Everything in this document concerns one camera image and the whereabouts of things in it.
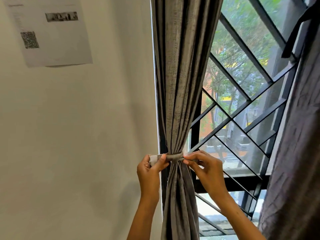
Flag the grey textured curtain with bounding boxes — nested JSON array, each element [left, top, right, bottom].
[[151, 0, 225, 240]]

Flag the black metal window grille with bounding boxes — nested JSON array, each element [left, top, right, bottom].
[[189, 0, 308, 237]]

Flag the person's right hand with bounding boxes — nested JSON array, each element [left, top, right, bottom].
[[183, 150, 229, 203]]

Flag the green trees outside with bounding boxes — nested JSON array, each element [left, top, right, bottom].
[[200, 0, 290, 160]]

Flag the grey curtain tieback strap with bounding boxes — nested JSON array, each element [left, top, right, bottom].
[[149, 152, 198, 167]]

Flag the person's left hand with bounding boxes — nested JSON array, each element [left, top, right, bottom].
[[137, 153, 170, 203]]

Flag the dark brown curtain tie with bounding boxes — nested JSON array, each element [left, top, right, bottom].
[[281, 2, 320, 59]]

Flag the white printed paper notice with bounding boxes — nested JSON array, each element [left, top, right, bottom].
[[2, 0, 93, 67]]

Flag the dark brown curtain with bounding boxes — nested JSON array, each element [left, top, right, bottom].
[[259, 17, 320, 240]]

